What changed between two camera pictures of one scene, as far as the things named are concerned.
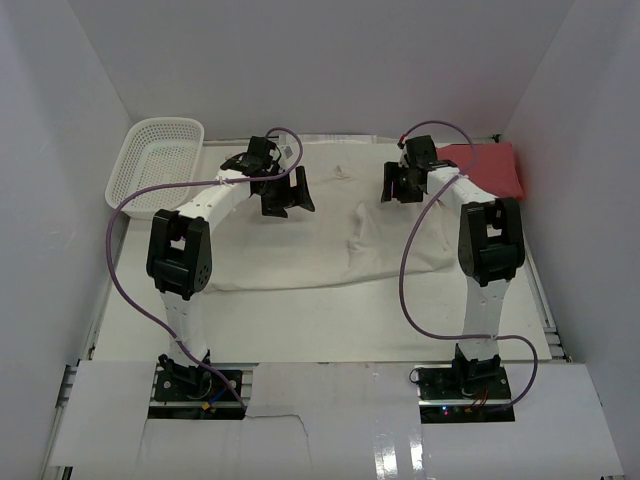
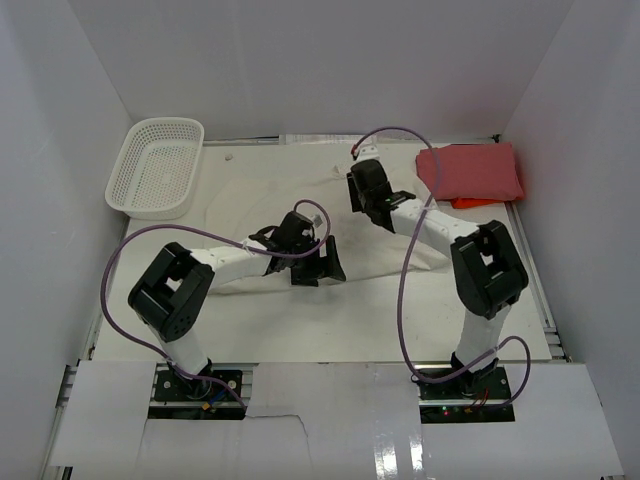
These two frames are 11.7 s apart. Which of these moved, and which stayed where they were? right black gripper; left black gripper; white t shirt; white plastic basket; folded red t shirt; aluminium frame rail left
Moved: right black gripper; left black gripper
Stayed: white plastic basket; aluminium frame rail left; white t shirt; folded red t shirt
